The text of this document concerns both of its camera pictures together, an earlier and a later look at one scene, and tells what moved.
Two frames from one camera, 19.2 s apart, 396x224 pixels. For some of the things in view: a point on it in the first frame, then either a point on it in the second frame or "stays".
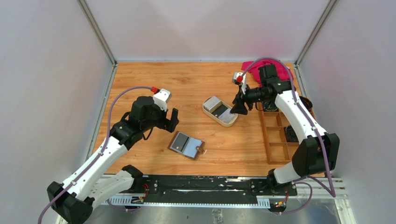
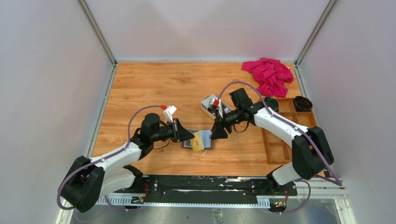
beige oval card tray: [219, 111] stays
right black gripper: [239, 108] → [219, 132]
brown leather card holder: [186, 145] → [206, 135]
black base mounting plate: [208, 189] stays
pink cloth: [282, 71] stays
